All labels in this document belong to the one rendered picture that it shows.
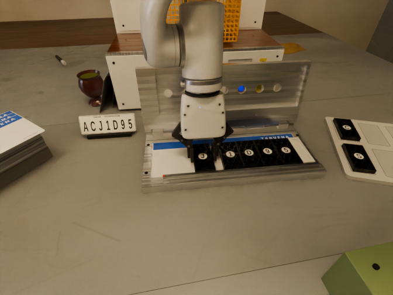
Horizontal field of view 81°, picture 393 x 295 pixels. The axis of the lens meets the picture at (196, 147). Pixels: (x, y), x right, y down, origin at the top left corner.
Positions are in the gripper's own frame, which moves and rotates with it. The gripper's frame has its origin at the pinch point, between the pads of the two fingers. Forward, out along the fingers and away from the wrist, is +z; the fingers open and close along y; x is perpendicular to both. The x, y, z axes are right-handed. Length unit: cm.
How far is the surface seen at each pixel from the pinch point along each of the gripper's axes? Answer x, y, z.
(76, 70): 68, -50, -10
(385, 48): 182, 212, -1
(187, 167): -1.7, -4.1, 2.9
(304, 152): -0.8, 26.3, 1.7
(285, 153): -0.8, 21.3, 1.6
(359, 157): -3.0, 40.4, 3.0
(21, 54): 94, -86, -15
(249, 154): -0.2, 11.9, 1.3
